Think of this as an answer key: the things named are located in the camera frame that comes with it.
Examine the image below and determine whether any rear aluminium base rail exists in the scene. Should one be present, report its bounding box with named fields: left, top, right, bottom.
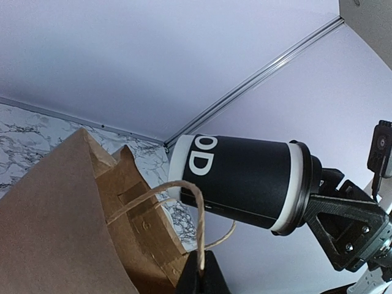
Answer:
left=1, top=97, right=165, bottom=145

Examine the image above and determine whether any right aluminium frame post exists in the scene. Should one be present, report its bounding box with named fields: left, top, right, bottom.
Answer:
left=164, top=16, right=344, bottom=153

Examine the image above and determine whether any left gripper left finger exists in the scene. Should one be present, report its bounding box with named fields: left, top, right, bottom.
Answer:
left=175, top=251, right=203, bottom=294

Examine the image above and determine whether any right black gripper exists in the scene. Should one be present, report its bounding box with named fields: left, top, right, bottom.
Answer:
left=306, top=168, right=391, bottom=271

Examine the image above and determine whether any brown paper bag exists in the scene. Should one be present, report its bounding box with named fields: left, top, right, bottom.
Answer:
left=0, top=127, right=236, bottom=294

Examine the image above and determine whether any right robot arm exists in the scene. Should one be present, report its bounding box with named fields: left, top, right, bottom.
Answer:
left=304, top=168, right=391, bottom=293

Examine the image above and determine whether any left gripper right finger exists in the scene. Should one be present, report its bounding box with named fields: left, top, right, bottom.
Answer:
left=198, top=251, right=231, bottom=294

